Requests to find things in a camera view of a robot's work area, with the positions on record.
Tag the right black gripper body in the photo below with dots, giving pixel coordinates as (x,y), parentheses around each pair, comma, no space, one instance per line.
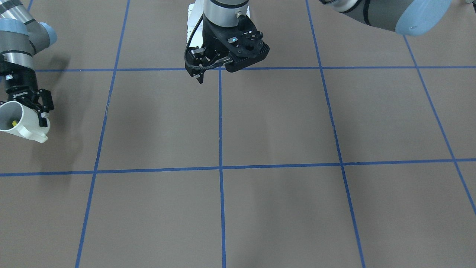
(19,80)

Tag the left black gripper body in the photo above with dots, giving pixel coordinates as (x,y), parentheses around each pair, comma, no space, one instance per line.
(212,40)

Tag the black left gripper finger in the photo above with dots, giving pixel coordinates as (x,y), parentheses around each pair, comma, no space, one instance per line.
(199,76)

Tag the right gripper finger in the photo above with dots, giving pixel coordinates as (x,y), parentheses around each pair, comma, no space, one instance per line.
(43,103)

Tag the white plastic mug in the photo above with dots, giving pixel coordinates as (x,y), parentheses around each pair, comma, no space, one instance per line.
(29,126)

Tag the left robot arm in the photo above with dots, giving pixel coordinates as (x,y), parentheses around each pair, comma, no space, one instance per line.
(404,17)

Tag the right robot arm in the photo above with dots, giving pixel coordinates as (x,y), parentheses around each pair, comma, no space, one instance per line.
(21,38)

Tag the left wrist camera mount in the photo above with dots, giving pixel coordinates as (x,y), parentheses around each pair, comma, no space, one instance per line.
(244,44)

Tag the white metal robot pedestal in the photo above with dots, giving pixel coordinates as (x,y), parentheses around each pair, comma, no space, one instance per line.
(222,13)

